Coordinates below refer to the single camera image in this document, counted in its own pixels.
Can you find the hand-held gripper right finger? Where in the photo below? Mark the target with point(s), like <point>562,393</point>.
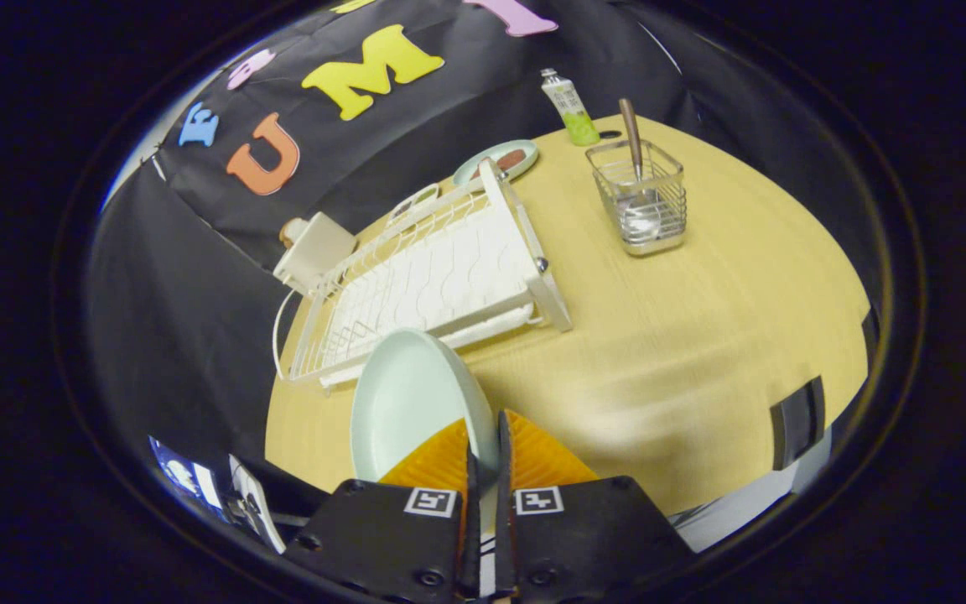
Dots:
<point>505,537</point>

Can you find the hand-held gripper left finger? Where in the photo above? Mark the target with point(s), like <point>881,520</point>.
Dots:
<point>473,545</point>

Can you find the pale green plate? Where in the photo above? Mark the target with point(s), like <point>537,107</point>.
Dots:
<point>407,403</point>

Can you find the white dish rack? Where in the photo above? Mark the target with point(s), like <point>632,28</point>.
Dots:
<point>449,268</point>

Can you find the small plate with food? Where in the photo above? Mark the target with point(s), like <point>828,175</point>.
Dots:
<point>479,166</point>

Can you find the white board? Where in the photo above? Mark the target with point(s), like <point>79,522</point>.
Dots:
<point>258,503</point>

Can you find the blue lit screen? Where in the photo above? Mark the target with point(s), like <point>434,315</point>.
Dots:
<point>185,474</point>

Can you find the black table clamp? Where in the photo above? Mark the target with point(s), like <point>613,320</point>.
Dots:
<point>797,419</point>

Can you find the white toaster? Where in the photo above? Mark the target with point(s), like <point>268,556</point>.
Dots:
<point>315,252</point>

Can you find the small divided sauce tray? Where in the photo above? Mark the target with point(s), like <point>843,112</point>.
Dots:
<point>416,201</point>

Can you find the black backdrop cloth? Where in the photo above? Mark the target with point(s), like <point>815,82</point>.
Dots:
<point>198,319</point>

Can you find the brown bread slice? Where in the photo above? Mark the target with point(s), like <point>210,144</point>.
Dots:
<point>290,231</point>

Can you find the brown meat patty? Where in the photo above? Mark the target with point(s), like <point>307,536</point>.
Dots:
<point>511,159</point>

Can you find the green and white bottle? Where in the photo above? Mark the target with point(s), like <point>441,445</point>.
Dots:
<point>571,105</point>

